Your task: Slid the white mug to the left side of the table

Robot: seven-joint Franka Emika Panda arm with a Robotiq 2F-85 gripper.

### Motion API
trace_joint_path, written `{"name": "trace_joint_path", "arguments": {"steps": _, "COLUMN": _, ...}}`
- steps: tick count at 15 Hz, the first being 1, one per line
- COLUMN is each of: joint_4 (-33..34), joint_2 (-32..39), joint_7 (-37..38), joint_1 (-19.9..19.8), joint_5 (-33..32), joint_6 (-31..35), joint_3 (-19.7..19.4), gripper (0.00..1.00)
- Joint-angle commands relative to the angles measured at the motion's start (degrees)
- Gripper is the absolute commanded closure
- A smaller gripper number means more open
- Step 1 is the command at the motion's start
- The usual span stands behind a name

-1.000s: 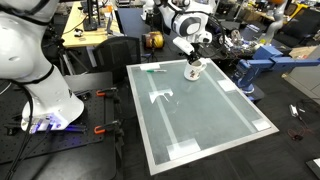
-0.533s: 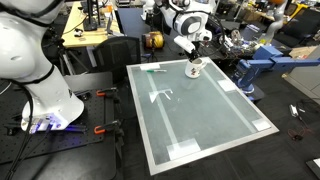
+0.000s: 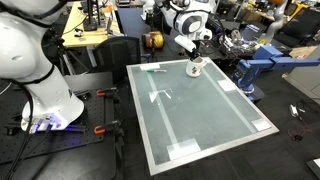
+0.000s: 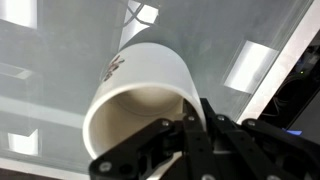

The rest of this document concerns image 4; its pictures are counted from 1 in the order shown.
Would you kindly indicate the white mug with red print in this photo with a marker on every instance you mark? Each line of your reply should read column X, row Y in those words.
column 150, row 70

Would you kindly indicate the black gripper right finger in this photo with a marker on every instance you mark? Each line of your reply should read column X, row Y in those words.
column 260, row 150

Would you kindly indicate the blue tape strip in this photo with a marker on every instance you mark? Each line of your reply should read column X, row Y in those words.
column 293, row 132

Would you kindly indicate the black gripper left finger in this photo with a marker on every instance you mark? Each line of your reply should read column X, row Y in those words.
column 143, row 156

